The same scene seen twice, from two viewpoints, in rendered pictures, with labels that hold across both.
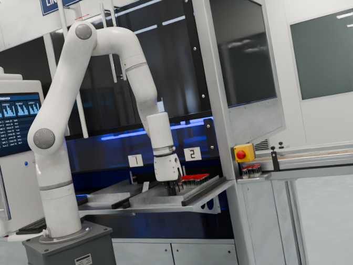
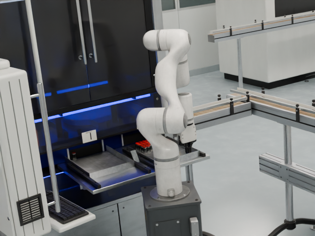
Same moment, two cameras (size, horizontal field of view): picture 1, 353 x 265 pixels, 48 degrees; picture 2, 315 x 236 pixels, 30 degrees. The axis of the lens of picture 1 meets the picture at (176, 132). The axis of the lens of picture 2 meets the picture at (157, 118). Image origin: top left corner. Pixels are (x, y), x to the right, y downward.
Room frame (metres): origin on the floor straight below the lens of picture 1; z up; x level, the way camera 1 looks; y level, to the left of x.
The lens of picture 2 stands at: (0.15, 2.69, 2.00)
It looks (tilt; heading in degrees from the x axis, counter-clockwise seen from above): 16 degrees down; 301
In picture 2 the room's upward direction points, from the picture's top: 5 degrees counter-clockwise
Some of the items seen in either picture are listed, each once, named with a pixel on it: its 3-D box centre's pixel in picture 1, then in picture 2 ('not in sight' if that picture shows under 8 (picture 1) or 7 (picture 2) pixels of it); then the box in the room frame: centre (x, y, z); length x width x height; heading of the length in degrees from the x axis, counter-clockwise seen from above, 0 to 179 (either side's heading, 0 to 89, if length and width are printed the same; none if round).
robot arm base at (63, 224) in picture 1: (61, 210); (168, 175); (1.44, 0.47, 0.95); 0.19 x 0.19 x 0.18
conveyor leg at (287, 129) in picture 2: not in sight; (288, 176); (1.27, -0.80, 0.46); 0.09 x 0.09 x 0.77; 60
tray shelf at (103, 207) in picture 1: (151, 195); (132, 161); (1.83, 0.17, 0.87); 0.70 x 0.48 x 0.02; 60
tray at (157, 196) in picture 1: (176, 190); (163, 151); (1.70, 0.04, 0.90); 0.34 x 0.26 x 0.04; 150
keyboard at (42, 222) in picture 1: (54, 217); (55, 205); (1.97, 0.68, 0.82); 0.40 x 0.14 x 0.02; 158
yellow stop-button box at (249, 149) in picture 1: (244, 152); not in sight; (1.78, -0.29, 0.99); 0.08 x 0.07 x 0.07; 150
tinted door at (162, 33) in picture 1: (161, 57); (120, 41); (1.93, 0.01, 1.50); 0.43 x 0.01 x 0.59; 60
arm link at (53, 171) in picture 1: (50, 153); (157, 132); (1.47, 0.48, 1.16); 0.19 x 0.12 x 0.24; 14
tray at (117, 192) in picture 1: (130, 187); (98, 161); (1.97, 0.28, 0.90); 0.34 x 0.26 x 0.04; 150
